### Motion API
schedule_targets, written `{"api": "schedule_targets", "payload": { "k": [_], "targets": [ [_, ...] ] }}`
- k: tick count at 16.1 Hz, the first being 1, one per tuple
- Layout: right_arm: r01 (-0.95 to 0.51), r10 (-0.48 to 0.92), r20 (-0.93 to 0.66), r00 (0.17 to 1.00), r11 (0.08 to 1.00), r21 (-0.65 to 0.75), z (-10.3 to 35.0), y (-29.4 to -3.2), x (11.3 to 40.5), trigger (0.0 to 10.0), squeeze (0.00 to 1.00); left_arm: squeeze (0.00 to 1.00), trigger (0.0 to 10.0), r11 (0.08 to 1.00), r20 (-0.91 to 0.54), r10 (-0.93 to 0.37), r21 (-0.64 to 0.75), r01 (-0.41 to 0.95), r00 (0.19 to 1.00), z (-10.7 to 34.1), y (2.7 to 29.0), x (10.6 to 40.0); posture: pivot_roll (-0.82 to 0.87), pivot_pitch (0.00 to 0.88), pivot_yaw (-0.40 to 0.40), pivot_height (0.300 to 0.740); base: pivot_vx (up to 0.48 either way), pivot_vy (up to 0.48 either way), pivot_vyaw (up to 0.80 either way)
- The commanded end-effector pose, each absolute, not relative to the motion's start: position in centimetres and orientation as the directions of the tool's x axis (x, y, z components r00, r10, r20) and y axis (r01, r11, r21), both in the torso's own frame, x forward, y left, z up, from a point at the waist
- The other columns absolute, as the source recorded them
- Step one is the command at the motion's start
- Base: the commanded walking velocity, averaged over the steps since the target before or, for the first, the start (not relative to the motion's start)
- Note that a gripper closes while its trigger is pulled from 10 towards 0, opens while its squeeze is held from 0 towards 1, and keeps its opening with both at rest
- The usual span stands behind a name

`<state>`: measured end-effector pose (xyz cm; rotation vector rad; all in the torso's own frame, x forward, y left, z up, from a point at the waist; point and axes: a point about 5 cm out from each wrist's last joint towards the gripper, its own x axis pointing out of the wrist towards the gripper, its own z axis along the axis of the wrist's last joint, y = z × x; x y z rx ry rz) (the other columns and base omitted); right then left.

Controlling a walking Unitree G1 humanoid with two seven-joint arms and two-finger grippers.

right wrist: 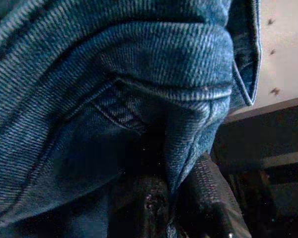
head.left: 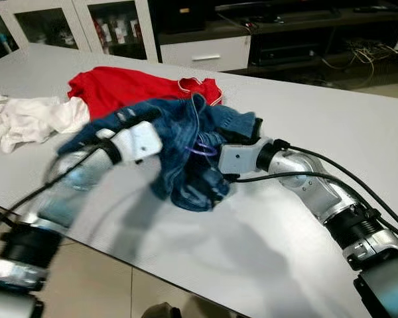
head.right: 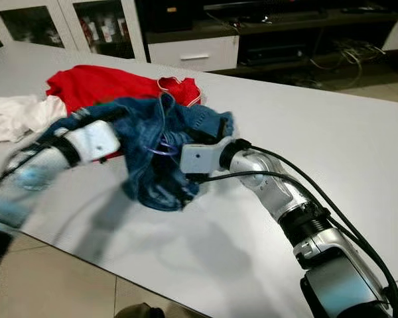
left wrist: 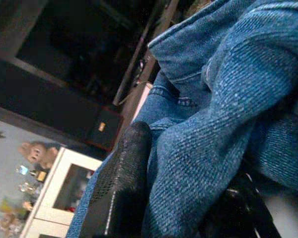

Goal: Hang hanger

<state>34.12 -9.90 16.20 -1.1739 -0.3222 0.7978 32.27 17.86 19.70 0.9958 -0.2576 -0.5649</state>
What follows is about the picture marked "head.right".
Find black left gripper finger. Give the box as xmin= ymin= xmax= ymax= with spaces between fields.
xmin=78 ymin=106 xmax=127 ymax=130

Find purple plastic hanger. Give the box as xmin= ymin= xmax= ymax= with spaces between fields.
xmin=156 ymin=99 xmax=181 ymax=156

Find blue denim jeans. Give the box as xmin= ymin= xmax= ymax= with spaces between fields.
xmin=36 ymin=93 xmax=234 ymax=213

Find white popsicle print T-shirt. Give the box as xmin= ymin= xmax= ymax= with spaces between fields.
xmin=0 ymin=95 xmax=67 ymax=143

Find red shirt with white trim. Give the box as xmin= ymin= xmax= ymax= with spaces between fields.
xmin=46 ymin=64 xmax=201 ymax=113

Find white drawer front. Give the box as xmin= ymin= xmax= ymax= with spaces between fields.
xmin=381 ymin=20 xmax=398 ymax=50
xmin=147 ymin=34 xmax=239 ymax=72

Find white glass door cabinet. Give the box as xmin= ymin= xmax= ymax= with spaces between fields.
xmin=0 ymin=0 xmax=148 ymax=62

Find black AV receiver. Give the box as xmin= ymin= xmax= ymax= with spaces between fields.
xmin=239 ymin=43 xmax=306 ymax=67

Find black speaker box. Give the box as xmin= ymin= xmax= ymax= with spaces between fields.
xmin=139 ymin=0 xmax=201 ymax=34

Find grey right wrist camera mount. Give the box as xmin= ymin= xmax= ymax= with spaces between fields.
xmin=179 ymin=138 xmax=236 ymax=180

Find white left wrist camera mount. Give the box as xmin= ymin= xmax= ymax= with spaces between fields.
xmin=76 ymin=121 xmax=121 ymax=163

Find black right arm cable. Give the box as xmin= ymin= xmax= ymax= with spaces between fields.
xmin=192 ymin=144 xmax=398 ymax=312

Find white cable tangle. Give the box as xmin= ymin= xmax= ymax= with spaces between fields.
xmin=312 ymin=38 xmax=385 ymax=87

